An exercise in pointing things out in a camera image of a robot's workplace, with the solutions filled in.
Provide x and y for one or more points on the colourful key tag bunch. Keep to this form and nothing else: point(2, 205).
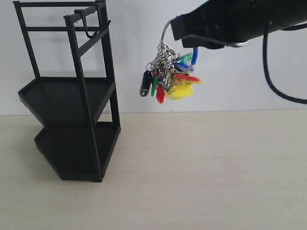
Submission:
point(168, 75)

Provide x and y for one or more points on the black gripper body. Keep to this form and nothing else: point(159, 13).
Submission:
point(202, 27)

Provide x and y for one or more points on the black metal shelf rack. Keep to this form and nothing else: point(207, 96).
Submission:
point(79, 115)

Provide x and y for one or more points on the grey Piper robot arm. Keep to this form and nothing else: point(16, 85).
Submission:
point(247, 19)

